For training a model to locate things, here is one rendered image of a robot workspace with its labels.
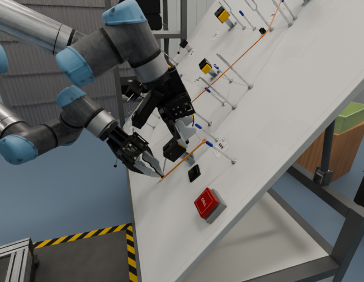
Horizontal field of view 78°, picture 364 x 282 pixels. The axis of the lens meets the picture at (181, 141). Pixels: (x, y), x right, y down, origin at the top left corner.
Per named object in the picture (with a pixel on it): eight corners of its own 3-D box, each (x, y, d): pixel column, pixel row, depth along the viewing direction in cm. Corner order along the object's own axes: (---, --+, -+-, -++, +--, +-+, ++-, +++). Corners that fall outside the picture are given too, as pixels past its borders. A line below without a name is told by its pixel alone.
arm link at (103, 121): (86, 131, 66) (105, 113, 69) (98, 142, 67) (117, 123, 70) (85, 125, 59) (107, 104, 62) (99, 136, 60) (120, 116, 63)
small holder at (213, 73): (216, 64, 89) (204, 51, 85) (221, 73, 82) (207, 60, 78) (208, 72, 91) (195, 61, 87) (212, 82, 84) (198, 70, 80)
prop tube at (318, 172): (322, 181, 72) (334, 88, 57) (315, 175, 74) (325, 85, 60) (330, 177, 72) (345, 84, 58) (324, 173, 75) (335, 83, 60)
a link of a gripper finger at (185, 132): (203, 145, 59) (189, 116, 55) (183, 154, 60) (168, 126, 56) (202, 140, 62) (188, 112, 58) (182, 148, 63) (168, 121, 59)
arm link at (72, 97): (68, 98, 68) (78, 78, 63) (97, 122, 70) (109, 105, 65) (48, 108, 62) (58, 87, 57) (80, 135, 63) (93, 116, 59)
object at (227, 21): (232, 18, 101) (218, 2, 96) (238, 24, 92) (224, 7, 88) (224, 26, 103) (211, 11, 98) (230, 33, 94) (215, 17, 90)
